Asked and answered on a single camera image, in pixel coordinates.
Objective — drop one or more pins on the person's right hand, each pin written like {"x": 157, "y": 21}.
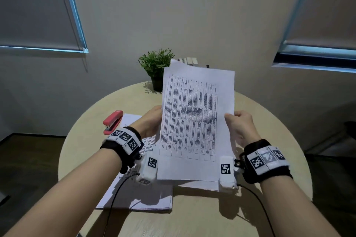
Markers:
{"x": 244, "y": 128}

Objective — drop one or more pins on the person's left hand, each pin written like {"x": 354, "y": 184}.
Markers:
{"x": 146, "y": 124}

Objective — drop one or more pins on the person's right thumb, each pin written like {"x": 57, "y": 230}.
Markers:
{"x": 229, "y": 118}

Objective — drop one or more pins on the person's left thumb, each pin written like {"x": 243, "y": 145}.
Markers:
{"x": 156, "y": 110}

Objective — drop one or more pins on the printed white paper sheet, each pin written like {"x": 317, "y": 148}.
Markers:
{"x": 194, "y": 123}

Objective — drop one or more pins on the person's left forearm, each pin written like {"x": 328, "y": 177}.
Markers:
{"x": 69, "y": 195}

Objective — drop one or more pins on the person's right forearm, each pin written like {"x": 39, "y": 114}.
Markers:
{"x": 294, "y": 209}

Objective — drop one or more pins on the green plant in black pot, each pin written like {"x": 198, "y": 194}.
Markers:
{"x": 155, "y": 67}

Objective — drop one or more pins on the black left wristband with markers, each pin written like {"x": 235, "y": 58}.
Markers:
{"x": 125, "y": 141}

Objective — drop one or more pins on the black wristband with markers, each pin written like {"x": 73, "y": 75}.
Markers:
{"x": 265, "y": 161}
{"x": 125, "y": 141}

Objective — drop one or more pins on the red stapler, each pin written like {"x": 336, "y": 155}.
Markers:
{"x": 112, "y": 123}

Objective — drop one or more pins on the black right wristband with markers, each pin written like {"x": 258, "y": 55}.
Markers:
{"x": 265, "y": 161}

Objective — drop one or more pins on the white boxes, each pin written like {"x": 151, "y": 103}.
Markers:
{"x": 189, "y": 61}

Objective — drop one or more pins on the plain white paper sheet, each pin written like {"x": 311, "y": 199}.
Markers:
{"x": 200, "y": 185}

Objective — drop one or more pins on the stack of printed papers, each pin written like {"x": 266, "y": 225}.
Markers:
{"x": 133, "y": 192}

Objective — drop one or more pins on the grey roller blind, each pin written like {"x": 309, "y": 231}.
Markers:
{"x": 325, "y": 6}
{"x": 36, "y": 6}

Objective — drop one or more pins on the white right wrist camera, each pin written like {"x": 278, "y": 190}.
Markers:
{"x": 228, "y": 173}

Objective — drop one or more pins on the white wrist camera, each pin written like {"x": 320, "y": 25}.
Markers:
{"x": 228, "y": 173}
{"x": 147, "y": 167}

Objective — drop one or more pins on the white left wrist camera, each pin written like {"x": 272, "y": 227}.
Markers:
{"x": 147, "y": 167}

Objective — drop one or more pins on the dark window frame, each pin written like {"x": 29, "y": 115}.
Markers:
{"x": 314, "y": 60}

